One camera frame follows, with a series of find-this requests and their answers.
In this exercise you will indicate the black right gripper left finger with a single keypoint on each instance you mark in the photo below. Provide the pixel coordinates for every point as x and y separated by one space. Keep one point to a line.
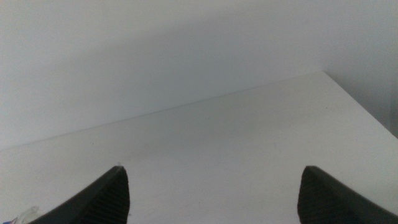
102 202

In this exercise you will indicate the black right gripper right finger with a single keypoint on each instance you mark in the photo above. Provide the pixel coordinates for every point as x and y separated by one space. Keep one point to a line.
326 202

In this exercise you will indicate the white shoe with striped toe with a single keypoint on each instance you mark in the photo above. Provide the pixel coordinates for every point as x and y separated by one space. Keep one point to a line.
29 214

